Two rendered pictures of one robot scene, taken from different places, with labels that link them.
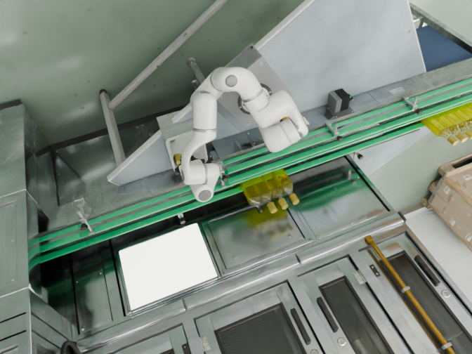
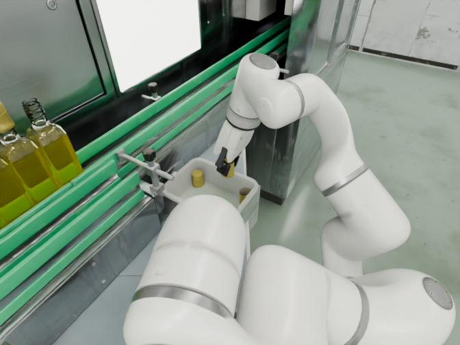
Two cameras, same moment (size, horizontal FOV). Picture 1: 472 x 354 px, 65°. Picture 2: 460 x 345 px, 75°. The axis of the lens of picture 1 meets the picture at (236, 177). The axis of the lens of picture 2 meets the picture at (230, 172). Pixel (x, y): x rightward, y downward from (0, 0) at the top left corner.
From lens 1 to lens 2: 1.26 m
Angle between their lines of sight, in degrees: 54
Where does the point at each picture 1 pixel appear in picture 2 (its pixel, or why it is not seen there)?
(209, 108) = (393, 212)
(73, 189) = not seen: hidden behind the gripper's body
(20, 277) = not seen: outside the picture
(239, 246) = (44, 32)
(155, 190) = (202, 126)
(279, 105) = (320, 334)
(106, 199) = not seen: hidden behind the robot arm
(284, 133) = (231, 258)
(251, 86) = (398, 320)
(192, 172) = (320, 90)
